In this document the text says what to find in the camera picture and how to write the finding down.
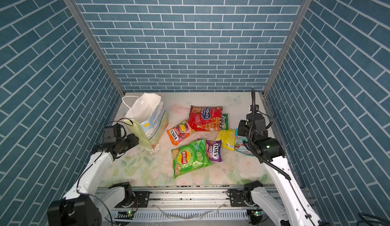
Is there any yellow snack packet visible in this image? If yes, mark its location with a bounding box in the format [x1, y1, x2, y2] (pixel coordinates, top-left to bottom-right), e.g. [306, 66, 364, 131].
[215, 129, 236, 151]

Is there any teal Fox's candy packet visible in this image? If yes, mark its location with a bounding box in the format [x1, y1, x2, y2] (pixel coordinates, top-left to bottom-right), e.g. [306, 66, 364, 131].
[235, 129, 254, 156]

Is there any floral paper gift bag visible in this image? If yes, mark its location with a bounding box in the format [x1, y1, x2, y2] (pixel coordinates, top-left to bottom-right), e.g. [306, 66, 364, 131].
[122, 93, 169, 149]

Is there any purple Fox's candy packet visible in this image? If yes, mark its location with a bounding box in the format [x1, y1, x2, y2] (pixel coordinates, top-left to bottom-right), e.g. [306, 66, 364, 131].
[206, 140, 222, 162]

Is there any red snack packet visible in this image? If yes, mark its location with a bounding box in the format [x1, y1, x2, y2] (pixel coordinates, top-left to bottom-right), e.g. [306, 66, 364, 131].
[188, 106, 223, 131]

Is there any orange Fox's candy packet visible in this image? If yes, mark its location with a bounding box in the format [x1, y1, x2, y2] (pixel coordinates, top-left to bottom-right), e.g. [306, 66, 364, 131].
[167, 120, 195, 146]

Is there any bright green snack packet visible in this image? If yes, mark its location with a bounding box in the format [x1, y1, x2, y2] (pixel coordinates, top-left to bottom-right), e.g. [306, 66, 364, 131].
[171, 139, 212, 178]

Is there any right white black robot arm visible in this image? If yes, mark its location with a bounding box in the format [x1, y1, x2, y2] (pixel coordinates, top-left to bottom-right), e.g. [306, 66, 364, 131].
[238, 120, 330, 226]

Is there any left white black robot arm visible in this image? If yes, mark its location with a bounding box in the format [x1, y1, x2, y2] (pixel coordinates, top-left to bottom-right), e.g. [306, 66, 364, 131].
[47, 134, 139, 226]

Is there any left controller board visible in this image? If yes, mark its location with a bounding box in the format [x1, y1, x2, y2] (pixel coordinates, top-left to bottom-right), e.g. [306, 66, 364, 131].
[114, 211, 134, 226]

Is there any controller board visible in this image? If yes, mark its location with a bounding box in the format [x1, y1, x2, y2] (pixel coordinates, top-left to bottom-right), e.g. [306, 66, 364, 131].
[246, 210, 266, 226]
[114, 211, 134, 226]

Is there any right controller board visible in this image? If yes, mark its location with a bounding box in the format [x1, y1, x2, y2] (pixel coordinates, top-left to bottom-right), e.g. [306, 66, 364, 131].
[246, 210, 266, 226]

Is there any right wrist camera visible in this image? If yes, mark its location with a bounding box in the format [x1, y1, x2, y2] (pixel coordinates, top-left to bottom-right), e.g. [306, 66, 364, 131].
[246, 105, 268, 136]

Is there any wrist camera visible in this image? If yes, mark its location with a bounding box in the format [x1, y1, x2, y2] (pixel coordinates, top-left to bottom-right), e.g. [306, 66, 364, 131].
[246, 105, 268, 136]
[103, 123, 127, 145]

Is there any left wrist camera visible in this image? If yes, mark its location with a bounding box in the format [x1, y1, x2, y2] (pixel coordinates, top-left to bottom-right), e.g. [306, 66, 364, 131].
[103, 123, 127, 145]

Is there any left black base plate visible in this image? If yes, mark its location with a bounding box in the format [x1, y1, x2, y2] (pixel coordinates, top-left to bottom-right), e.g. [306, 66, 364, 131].
[131, 191, 150, 209]

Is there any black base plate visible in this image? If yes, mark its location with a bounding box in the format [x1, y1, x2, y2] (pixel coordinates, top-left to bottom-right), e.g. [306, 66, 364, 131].
[131, 191, 150, 209]
[226, 189, 255, 207]

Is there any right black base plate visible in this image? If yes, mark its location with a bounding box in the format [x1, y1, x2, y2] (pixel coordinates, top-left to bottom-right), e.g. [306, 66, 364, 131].
[226, 189, 255, 207]

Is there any aluminium mounting rail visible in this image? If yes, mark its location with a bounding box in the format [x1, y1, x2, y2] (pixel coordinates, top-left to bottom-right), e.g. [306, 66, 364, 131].
[97, 185, 282, 226]

